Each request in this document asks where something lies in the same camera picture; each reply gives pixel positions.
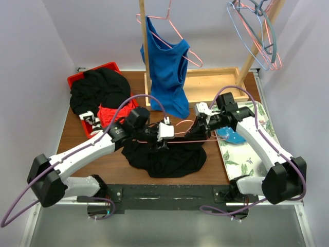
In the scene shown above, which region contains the blue dotted plate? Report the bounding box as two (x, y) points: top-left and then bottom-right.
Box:
(216, 127), (246, 145)

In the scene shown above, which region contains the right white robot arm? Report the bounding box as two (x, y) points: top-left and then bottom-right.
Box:
(185, 93), (307, 204)

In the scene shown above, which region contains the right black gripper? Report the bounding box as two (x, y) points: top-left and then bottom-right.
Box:
(185, 112), (226, 140)

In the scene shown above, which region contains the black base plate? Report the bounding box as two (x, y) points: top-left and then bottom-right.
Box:
(77, 184), (259, 216)

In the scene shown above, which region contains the blue wire hanger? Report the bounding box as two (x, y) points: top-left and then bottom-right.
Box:
(226, 1), (264, 69)

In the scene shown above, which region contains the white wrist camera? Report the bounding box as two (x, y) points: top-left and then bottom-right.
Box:
(194, 102), (212, 119)
(157, 117), (175, 142)

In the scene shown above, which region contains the red garment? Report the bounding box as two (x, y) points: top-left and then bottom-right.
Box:
(97, 100), (138, 128)

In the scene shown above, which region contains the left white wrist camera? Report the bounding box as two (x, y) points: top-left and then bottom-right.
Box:
(157, 117), (175, 142)

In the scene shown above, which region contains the blue tank top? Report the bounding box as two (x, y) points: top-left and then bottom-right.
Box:
(145, 16), (190, 119)

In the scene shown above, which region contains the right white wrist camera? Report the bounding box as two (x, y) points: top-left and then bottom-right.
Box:
(194, 102), (212, 119)

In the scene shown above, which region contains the black clothes pile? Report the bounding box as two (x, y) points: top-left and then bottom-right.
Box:
(70, 68), (131, 115)

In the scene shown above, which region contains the pink wire hanger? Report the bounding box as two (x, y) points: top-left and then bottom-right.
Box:
(137, 119), (232, 145)
(136, 0), (204, 68)
(241, 1), (282, 70)

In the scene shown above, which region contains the grey plastic hanger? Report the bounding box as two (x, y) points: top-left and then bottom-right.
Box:
(227, 1), (277, 64)

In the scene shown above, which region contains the wooden clothes rack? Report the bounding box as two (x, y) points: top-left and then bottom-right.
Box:
(144, 1), (286, 108)

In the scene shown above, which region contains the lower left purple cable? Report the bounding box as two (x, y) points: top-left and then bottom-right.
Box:
(87, 197), (116, 221)

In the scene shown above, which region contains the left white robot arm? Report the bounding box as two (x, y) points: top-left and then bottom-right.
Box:
(27, 107), (174, 207)

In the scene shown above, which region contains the black tank top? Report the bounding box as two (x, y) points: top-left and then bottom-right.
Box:
(121, 137), (207, 178)

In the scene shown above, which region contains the black white striped garment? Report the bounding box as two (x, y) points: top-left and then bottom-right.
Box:
(79, 111), (103, 136)

